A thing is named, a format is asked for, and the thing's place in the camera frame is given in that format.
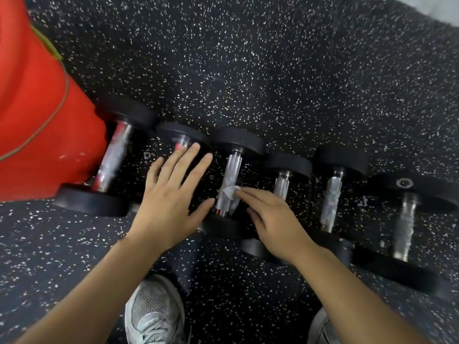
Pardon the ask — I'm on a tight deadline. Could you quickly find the grey sneaker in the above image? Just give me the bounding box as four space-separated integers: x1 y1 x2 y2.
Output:
306 307 341 344
124 274 186 344

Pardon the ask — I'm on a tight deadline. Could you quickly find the row of black dumbbells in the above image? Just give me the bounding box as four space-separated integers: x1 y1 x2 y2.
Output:
53 94 459 301

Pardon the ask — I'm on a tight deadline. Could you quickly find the large red bag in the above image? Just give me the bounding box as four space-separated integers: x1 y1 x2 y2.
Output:
0 0 108 203

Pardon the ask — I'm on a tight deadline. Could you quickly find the person's left hand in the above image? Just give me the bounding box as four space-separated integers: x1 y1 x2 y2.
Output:
126 142 216 255

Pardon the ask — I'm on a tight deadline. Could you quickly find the green cord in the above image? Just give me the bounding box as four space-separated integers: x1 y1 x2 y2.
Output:
0 24 71 162

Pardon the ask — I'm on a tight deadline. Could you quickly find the person's left forearm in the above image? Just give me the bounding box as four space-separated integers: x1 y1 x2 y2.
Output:
14 233 169 344

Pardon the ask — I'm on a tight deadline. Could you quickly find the grey right sneaker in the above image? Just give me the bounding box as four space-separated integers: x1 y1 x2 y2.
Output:
306 307 341 344

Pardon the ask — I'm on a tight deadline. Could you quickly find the person's right hand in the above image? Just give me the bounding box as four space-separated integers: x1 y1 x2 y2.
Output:
238 187 318 266

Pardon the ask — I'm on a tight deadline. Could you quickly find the person's right forearm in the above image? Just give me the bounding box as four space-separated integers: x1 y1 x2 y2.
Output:
291 245 431 344

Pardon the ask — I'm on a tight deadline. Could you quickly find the grey left sneaker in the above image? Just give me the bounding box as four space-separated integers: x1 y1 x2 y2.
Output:
124 274 186 344

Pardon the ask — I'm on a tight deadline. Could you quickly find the white tissue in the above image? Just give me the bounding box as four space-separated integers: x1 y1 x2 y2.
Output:
216 185 242 215

